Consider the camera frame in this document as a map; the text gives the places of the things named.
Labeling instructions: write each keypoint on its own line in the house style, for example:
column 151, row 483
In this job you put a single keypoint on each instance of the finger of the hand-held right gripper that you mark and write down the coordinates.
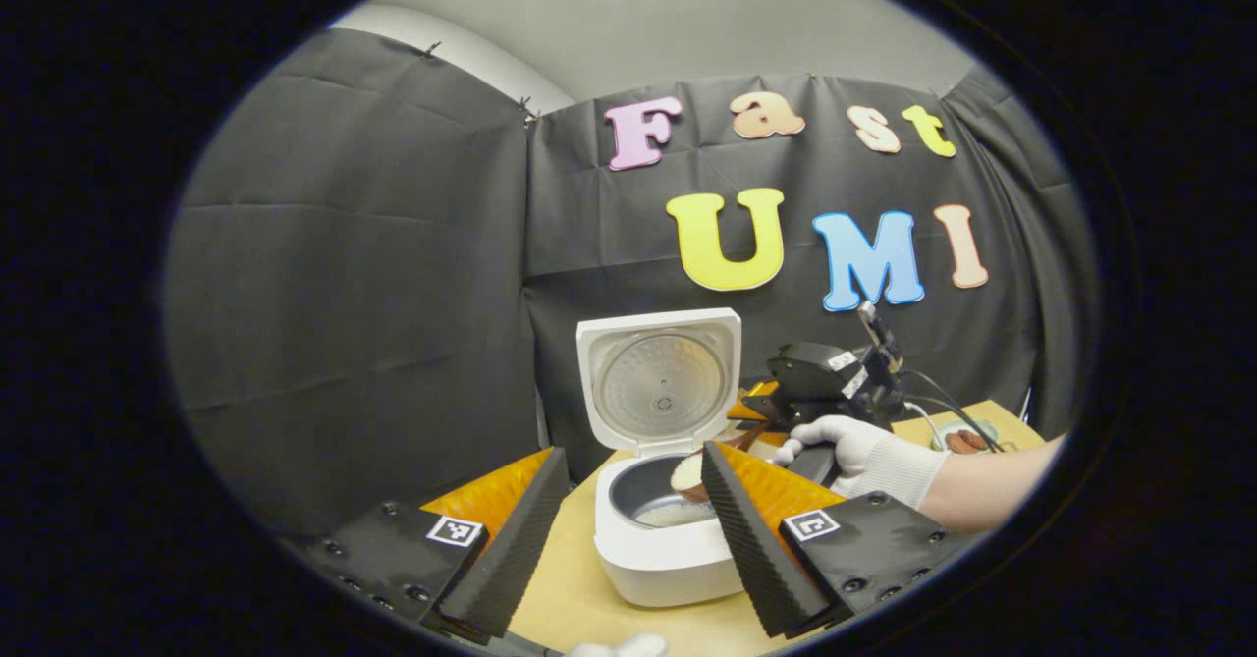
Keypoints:
column 756, row 407

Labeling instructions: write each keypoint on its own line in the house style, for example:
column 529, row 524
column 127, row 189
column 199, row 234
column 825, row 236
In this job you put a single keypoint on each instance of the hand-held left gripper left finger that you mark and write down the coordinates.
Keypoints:
column 511, row 549

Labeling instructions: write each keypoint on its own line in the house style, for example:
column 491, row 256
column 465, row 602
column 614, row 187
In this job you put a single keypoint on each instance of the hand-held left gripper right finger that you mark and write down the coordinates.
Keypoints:
column 748, row 549

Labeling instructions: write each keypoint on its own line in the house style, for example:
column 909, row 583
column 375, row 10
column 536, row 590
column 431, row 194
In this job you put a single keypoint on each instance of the white rice cooker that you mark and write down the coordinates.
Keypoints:
column 658, row 569

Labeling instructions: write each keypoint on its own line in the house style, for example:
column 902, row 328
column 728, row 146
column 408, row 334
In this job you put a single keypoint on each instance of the brown wooden spoon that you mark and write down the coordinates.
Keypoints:
column 687, row 475

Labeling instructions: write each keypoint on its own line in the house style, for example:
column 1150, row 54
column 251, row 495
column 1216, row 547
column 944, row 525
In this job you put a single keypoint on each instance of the pale green plate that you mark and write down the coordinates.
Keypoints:
column 938, row 433

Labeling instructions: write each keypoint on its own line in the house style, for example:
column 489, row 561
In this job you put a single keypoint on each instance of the red meat piece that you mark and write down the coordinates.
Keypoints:
column 967, row 441

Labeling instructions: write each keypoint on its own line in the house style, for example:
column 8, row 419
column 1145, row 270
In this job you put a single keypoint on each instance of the backdrop stand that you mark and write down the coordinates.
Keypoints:
column 1026, row 404

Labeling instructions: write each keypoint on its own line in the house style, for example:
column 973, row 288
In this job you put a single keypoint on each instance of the black backdrop cloth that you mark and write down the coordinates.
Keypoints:
column 344, row 343

